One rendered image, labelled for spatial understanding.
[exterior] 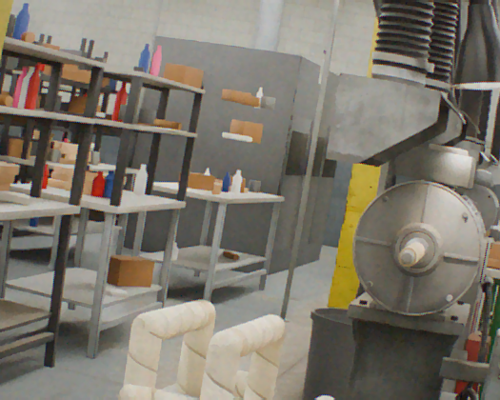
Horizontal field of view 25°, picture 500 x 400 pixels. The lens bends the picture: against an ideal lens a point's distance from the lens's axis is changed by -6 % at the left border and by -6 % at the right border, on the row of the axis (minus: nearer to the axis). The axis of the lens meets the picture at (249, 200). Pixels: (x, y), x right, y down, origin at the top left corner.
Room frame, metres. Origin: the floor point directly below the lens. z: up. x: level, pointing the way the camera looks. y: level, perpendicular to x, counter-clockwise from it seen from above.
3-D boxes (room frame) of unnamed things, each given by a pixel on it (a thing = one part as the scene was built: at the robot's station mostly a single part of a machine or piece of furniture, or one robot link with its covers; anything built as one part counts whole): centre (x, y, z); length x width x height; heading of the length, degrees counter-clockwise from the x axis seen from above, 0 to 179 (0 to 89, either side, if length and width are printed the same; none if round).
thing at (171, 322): (1.21, 0.05, 1.20); 0.20 x 0.03 x 0.03; 164
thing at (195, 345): (1.29, 0.03, 1.15); 0.03 x 0.03 x 0.09
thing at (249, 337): (1.18, -0.02, 1.20); 0.20 x 0.03 x 0.03; 164
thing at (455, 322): (2.35, -0.38, 1.11); 0.36 x 0.24 x 0.04; 167
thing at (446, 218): (2.29, -0.37, 1.25); 0.41 x 0.27 x 0.26; 167
